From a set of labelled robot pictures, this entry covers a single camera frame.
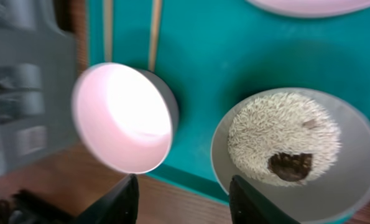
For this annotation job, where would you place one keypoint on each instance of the pink bowl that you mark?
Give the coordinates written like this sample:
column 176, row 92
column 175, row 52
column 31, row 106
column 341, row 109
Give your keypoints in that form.
column 126, row 117

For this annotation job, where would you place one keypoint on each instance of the grey dishwasher rack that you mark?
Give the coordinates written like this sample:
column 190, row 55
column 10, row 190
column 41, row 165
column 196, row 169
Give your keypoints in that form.
column 37, row 75

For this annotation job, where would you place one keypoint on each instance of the grey green bowl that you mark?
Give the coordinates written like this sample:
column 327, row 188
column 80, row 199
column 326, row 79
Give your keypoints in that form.
column 339, row 193

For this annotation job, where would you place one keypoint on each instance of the large white plate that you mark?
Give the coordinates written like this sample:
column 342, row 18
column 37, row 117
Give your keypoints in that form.
column 311, row 8

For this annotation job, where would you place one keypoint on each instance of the white rice leftovers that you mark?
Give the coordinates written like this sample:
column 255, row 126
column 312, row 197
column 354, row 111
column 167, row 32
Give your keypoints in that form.
column 283, row 122

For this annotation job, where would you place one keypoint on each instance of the brown food chunk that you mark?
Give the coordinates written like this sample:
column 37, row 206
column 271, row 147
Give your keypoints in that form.
column 290, row 167

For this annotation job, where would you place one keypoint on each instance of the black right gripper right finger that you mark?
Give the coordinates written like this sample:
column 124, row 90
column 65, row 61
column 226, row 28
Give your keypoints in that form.
column 248, row 206

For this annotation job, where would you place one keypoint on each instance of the teal serving tray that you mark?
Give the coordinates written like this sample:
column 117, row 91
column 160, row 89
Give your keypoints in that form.
column 214, row 54

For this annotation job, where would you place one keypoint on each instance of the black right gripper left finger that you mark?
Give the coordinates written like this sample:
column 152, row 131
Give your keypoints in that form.
column 118, row 206

